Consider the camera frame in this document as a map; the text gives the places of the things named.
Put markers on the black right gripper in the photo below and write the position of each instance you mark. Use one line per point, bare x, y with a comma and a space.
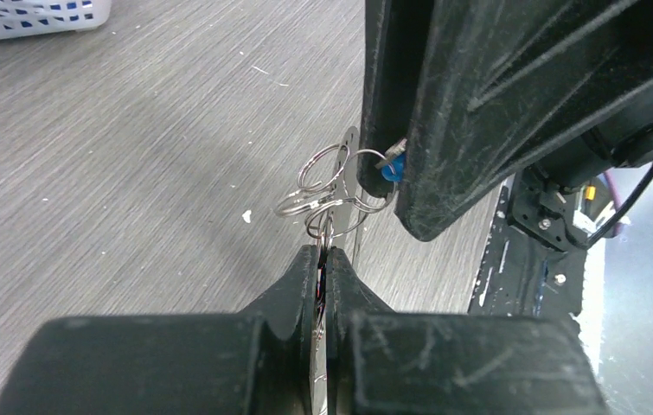
502, 84

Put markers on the white plastic basket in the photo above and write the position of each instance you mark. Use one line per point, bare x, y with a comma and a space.
19, 18

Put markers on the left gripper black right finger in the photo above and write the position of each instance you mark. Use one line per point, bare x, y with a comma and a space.
380, 361

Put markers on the blue key tag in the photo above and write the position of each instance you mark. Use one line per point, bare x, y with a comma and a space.
394, 171

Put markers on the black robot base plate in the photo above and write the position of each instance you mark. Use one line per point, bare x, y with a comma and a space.
518, 276

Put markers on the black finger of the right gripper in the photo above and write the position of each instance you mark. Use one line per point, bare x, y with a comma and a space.
396, 34

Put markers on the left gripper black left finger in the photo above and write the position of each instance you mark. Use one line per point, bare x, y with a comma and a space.
258, 360

